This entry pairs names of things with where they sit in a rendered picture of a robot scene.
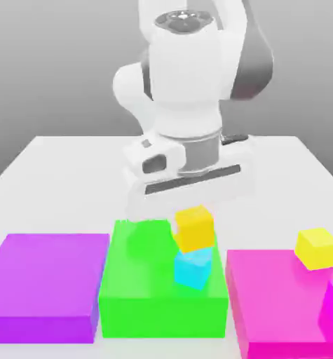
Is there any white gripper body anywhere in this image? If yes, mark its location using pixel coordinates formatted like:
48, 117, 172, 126
123, 145, 257, 223

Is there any small orange cube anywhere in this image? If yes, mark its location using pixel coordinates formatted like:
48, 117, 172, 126
172, 204, 216, 255

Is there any small cyan cube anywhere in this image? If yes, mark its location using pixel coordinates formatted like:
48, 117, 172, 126
173, 247, 214, 291

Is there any small yellow cube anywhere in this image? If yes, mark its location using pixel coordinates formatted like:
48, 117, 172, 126
294, 227, 333, 271

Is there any large green box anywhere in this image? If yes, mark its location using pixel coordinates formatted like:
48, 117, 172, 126
97, 219, 230, 339

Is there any large pink box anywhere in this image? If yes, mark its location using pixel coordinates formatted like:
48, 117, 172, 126
225, 248, 333, 359

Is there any large purple box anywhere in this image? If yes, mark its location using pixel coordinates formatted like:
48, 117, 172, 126
0, 233, 111, 345

